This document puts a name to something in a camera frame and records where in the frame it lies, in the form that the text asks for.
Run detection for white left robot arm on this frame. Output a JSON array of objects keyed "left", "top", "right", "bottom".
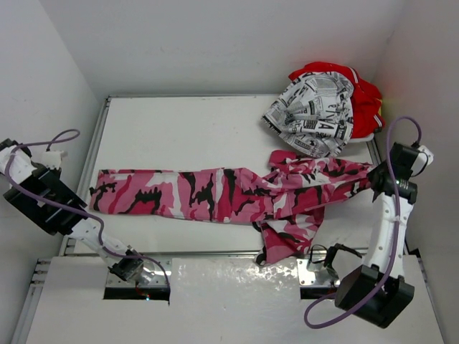
[{"left": 3, "top": 148, "right": 147, "bottom": 284}]

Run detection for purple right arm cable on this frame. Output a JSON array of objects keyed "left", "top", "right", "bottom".
[{"left": 303, "top": 115, "right": 423, "bottom": 330}]

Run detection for pink camouflage trousers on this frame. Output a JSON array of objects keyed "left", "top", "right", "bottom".
[{"left": 90, "top": 150, "right": 372, "bottom": 266}]

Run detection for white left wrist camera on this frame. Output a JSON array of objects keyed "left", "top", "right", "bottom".
[{"left": 41, "top": 150, "right": 67, "bottom": 170}]

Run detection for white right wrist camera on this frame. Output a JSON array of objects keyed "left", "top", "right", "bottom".
[{"left": 411, "top": 145, "right": 434, "bottom": 177}]

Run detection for newspaper print white trousers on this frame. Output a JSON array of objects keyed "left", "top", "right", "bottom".
[{"left": 261, "top": 72, "right": 354, "bottom": 158}]

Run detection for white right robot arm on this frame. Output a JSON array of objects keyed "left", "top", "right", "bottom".
[{"left": 323, "top": 143, "right": 431, "bottom": 328}]

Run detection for red trousers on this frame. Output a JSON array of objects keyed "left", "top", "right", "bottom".
[{"left": 288, "top": 62, "right": 385, "bottom": 139}]

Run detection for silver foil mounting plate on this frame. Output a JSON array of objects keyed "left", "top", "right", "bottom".
[{"left": 103, "top": 245, "right": 340, "bottom": 301}]

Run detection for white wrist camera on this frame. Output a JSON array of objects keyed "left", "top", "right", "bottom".
[
  {"left": 411, "top": 145, "right": 434, "bottom": 177},
  {"left": 41, "top": 150, "right": 67, "bottom": 170}
]

